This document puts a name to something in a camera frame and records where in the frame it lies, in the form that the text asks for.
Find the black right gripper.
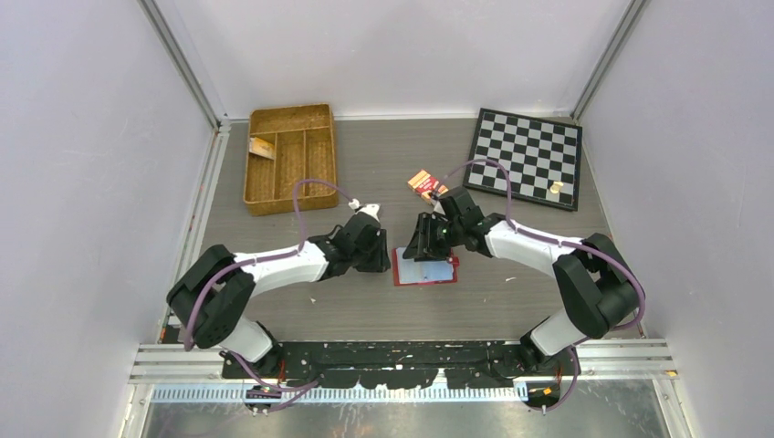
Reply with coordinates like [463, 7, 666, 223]
[403, 212, 464, 263]

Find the red leather card holder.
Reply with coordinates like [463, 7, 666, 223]
[392, 247, 459, 287]

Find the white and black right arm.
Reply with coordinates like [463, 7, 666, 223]
[403, 187, 644, 375]

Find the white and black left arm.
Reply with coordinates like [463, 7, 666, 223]
[167, 203, 390, 378]

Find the red and gold card box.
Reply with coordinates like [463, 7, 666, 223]
[407, 170, 448, 205]

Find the woven wicker divided tray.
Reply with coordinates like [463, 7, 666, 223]
[243, 103, 340, 216]

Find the small wooden chess piece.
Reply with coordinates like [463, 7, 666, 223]
[549, 181, 564, 194]

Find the black and white chessboard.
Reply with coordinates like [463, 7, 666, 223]
[463, 109, 582, 212]

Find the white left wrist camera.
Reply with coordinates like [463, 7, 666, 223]
[348, 198, 381, 222]

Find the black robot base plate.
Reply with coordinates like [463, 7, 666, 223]
[221, 340, 579, 390]

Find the aluminium frame rail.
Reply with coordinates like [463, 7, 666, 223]
[160, 120, 232, 330]

